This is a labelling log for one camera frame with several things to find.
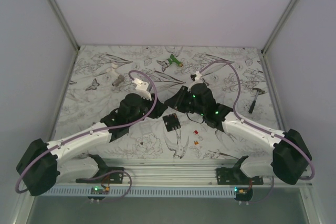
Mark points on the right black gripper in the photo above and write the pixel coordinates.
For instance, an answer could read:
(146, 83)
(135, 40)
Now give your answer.
(177, 100)

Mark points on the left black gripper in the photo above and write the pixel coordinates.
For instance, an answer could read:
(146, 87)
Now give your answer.
(158, 110)

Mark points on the black fuse box base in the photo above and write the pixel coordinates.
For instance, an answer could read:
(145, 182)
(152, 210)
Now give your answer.
(171, 122)

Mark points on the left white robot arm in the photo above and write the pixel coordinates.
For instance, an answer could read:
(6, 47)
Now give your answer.
(45, 164)

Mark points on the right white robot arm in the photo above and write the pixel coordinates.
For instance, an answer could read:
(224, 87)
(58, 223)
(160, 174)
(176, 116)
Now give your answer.
(287, 154)

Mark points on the clear fuse box cover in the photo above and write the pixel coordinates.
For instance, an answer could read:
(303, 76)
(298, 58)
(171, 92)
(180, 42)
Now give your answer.
(145, 128)

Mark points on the white and grey pipe fitting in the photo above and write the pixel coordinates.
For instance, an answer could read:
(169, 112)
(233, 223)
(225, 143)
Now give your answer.
(117, 77)

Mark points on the small grey hammer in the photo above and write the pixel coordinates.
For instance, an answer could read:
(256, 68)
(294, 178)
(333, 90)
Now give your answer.
(258, 92)

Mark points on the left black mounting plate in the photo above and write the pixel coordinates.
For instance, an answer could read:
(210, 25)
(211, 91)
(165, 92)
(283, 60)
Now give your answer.
(110, 175)

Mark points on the black mounting plate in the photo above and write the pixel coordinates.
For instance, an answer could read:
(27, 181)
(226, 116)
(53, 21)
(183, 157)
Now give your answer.
(110, 175)
(232, 176)

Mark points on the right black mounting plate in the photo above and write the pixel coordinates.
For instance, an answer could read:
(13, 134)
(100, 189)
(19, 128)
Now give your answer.
(232, 176)

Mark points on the left controller board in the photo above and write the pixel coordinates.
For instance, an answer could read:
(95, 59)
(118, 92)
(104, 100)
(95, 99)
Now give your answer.
(98, 190)

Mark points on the controller board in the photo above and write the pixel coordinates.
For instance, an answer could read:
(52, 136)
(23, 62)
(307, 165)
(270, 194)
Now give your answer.
(98, 190)
(242, 191)

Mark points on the right controller board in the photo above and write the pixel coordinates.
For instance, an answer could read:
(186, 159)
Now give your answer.
(242, 191)

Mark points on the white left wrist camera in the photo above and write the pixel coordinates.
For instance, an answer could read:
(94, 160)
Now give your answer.
(142, 89)

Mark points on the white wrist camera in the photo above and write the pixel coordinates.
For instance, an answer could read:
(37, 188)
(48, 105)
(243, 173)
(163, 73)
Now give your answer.
(196, 78)
(142, 89)

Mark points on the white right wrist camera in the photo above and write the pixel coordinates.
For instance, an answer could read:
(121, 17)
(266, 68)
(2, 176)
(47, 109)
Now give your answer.
(196, 78)

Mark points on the aluminium frame rail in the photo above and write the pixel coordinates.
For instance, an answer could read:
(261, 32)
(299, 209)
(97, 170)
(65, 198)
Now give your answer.
(180, 172)

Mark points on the white slotted cable duct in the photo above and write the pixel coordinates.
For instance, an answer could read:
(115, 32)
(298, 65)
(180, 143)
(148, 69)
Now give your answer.
(137, 191)

